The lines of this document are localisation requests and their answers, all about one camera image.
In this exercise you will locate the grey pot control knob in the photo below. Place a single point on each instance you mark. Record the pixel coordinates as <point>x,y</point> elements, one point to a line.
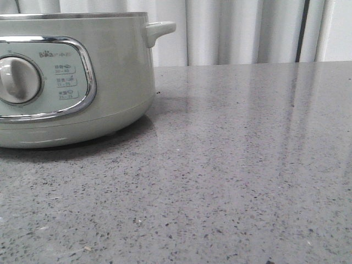
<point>20,80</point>

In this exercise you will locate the green electric cooking pot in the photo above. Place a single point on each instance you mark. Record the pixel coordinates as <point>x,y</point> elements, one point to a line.
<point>96,74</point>

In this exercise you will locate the white pleated curtain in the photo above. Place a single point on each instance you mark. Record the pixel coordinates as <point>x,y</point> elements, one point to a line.
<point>230,32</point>

